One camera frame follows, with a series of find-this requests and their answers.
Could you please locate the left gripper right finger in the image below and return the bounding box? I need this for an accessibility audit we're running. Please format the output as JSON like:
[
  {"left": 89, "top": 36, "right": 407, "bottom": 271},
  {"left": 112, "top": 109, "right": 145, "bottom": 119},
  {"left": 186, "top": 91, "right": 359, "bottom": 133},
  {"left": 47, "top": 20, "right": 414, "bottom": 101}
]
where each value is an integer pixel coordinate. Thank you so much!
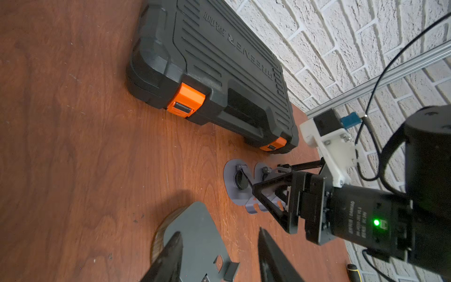
[{"left": 258, "top": 228, "right": 304, "bottom": 282}]

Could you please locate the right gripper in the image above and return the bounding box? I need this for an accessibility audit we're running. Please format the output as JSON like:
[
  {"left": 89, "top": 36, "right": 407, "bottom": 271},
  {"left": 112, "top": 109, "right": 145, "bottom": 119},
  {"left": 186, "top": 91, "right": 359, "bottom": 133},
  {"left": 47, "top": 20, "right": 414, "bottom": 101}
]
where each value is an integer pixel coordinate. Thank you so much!
[{"left": 252, "top": 157, "right": 414, "bottom": 261}]

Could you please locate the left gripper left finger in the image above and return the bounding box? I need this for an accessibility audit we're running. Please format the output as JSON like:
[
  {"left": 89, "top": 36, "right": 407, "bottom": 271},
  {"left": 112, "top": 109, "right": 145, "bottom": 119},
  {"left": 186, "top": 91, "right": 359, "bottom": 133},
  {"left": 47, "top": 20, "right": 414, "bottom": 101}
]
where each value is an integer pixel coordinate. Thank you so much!
[{"left": 140, "top": 231, "right": 183, "bottom": 282}]

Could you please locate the grey phone stand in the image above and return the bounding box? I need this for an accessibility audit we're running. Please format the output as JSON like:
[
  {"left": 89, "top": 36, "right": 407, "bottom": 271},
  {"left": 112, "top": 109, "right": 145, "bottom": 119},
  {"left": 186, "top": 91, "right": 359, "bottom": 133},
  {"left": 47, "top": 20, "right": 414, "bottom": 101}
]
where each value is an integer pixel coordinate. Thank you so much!
[{"left": 249, "top": 162, "right": 286, "bottom": 213}]

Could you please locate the purple-grey phone stand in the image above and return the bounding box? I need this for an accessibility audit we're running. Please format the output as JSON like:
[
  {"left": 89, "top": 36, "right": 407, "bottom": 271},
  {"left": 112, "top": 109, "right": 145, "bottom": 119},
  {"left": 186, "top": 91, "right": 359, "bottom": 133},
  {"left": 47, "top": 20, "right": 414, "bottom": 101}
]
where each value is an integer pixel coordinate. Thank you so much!
[{"left": 223, "top": 159, "right": 259, "bottom": 215}]

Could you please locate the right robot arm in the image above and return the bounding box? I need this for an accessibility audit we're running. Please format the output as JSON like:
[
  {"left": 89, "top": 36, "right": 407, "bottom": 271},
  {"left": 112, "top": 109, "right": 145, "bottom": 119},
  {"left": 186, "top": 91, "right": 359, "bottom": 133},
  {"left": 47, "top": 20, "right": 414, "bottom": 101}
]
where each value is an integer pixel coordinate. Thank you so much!
[{"left": 252, "top": 105, "right": 451, "bottom": 278}]

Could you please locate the dark grey stand wooden base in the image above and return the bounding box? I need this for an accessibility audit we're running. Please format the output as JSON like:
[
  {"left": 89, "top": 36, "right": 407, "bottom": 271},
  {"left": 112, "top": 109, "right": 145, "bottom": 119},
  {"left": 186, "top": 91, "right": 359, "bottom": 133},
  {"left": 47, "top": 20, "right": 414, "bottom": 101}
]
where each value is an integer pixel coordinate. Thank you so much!
[{"left": 151, "top": 202, "right": 240, "bottom": 282}]

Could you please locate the yellow black screwdriver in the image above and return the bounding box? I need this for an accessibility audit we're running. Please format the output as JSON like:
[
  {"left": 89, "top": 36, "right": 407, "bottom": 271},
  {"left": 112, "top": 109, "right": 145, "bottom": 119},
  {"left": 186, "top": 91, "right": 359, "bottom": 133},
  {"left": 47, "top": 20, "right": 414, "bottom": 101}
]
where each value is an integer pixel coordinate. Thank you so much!
[{"left": 346, "top": 264, "right": 362, "bottom": 282}]

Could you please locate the black plastic tool case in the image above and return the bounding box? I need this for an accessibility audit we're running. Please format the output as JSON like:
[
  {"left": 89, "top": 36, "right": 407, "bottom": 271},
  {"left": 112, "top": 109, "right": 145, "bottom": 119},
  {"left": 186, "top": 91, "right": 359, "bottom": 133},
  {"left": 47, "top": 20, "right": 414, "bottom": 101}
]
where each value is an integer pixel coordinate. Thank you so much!
[{"left": 126, "top": 1, "right": 299, "bottom": 154}]

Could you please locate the right corner aluminium profile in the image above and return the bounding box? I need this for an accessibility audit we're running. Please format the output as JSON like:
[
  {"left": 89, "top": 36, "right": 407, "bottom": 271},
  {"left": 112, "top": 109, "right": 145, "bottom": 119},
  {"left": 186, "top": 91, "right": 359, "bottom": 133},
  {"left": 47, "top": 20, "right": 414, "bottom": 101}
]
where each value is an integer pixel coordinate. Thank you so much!
[{"left": 306, "top": 41, "right": 451, "bottom": 119}]

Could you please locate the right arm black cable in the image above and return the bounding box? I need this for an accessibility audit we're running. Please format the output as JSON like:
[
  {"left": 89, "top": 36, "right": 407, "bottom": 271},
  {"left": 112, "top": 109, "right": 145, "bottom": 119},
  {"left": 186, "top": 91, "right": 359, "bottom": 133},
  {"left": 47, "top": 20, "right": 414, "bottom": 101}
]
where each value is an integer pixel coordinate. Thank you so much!
[{"left": 354, "top": 10, "right": 451, "bottom": 183}]

